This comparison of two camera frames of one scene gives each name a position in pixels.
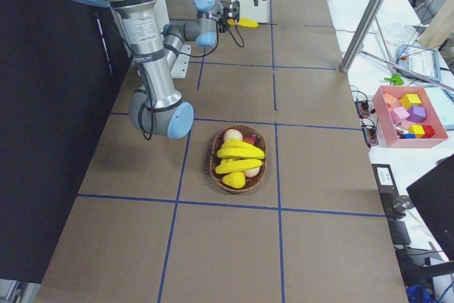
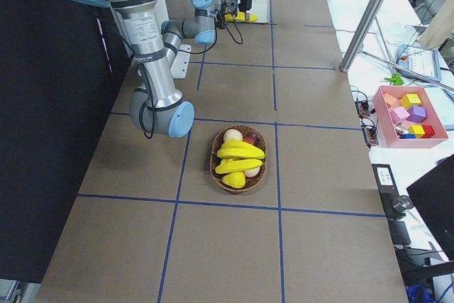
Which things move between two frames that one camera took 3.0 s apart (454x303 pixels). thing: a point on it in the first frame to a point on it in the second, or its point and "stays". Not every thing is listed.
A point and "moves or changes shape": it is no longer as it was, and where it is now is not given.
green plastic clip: [396, 78] stays
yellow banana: [244, 22] moves or changes shape
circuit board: [362, 108] stays
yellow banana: [233, 165] stays
